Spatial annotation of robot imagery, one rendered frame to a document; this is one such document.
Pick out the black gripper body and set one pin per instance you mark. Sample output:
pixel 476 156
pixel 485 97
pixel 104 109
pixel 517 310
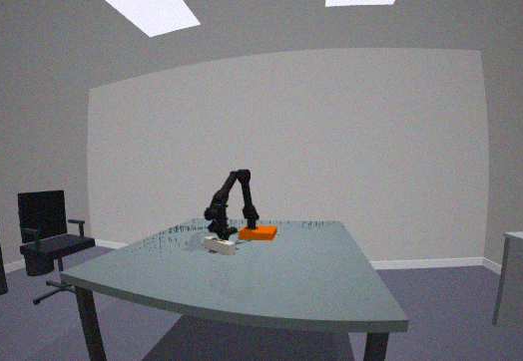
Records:
pixel 231 230

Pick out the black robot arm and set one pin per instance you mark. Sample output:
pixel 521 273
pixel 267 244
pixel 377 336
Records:
pixel 221 197

